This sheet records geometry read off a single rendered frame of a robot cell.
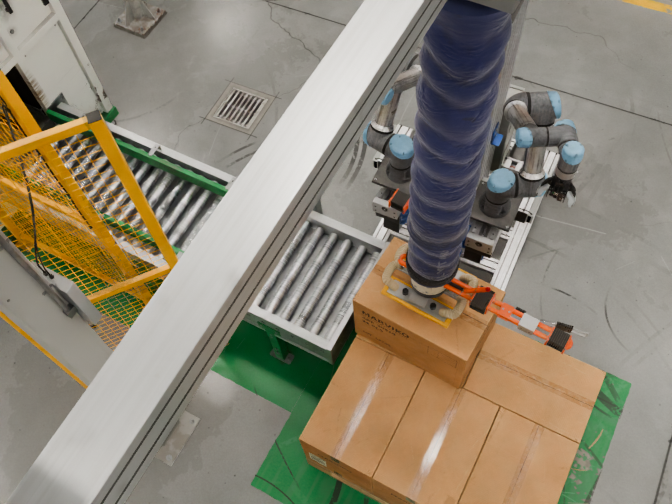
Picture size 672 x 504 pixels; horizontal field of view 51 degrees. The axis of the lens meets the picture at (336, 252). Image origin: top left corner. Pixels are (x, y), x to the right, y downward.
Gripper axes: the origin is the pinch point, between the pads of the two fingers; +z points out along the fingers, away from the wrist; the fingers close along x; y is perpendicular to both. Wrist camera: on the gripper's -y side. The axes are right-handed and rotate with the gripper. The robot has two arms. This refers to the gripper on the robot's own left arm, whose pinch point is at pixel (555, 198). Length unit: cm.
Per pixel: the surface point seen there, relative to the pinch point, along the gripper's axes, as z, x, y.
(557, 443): 98, 42, 63
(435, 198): -43, -36, 47
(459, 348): 58, -15, 53
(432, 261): 4, -35, 45
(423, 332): 58, -32, 53
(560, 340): 32, 23, 43
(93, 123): -57, -152, 74
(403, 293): 43, -46, 45
